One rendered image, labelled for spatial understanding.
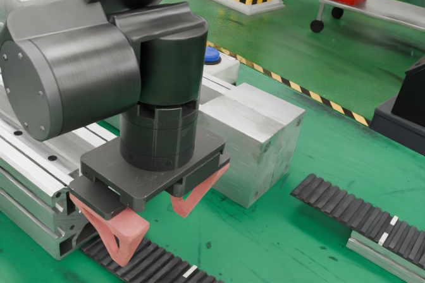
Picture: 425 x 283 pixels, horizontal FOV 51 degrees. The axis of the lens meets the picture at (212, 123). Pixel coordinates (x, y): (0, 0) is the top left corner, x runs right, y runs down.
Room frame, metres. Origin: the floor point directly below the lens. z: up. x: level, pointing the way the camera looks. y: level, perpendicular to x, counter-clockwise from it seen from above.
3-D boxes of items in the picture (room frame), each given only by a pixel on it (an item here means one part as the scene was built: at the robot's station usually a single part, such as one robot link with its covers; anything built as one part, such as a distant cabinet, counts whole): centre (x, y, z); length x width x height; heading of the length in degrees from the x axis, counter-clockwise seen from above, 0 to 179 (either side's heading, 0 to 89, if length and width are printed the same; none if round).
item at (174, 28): (0.27, 0.04, 1.00); 0.07 x 0.06 x 0.07; 140
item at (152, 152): (0.28, 0.04, 0.94); 0.10 x 0.07 x 0.07; 147
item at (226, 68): (0.64, 0.03, 0.81); 0.10 x 0.08 x 0.06; 147
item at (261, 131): (0.46, -0.05, 0.83); 0.12 x 0.09 x 0.10; 147
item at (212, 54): (0.65, 0.03, 0.84); 0.04 x 0.04 x 0.02
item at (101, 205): (0.26, 0.05, 0.87); 0.07 x 0.07 x 0.09; 57
